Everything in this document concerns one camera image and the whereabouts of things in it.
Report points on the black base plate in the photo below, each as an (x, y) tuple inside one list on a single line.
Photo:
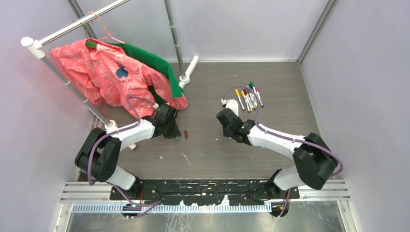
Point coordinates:
[(205, 192)]

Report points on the green cloth garment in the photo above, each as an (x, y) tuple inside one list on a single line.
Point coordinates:
[(153, 69)]

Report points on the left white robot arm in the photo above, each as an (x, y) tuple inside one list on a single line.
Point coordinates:
[(99, 154)]

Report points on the pink wire hanger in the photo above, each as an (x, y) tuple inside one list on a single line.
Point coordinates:
[(108, 34)]

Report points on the teal marker pen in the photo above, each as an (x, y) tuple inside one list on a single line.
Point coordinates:
[(251, 84)]

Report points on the white metal clothes rack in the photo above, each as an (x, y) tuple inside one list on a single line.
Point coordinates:
[(96, 71)]

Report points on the aluminium slotted rail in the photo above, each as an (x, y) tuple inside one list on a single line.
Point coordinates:
[(125, 207)]

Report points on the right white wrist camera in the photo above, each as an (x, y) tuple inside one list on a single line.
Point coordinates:
[(231, 104)]

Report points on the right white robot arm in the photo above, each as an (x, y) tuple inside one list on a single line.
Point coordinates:
[(313, 161)]

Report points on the pink patterned shirt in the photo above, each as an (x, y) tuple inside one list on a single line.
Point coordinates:
[(109, 76)]

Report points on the yellow marker pen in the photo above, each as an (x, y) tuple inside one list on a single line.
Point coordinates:
[(249, 99)]

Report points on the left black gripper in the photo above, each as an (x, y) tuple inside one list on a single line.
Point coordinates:
[(175, 133)]

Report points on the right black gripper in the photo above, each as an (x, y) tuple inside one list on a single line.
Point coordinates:
[(225, 133)]

